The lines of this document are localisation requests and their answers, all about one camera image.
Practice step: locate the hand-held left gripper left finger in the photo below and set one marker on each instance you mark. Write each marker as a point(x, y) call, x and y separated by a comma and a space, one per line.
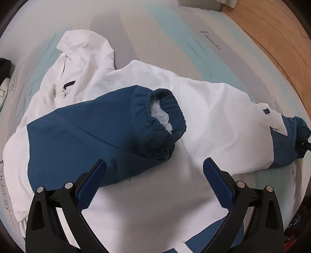
point(91, 185)

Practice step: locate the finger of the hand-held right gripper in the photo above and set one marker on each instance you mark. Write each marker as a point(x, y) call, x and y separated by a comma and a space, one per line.
point(305, 138)

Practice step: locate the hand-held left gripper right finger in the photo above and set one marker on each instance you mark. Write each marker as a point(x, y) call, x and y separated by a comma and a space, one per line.
point(217, 182)

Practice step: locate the white and blue jacket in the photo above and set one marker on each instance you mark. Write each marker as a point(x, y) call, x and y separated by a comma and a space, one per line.
point(136, 126)

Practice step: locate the white cloth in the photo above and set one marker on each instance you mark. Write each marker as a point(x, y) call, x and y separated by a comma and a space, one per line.
point(3, 93)

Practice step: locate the black cloth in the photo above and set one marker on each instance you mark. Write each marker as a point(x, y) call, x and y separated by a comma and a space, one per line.
point(4, 69)

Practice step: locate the striped bed sheet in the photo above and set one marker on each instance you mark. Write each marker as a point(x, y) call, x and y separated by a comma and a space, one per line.
point(170, 36)

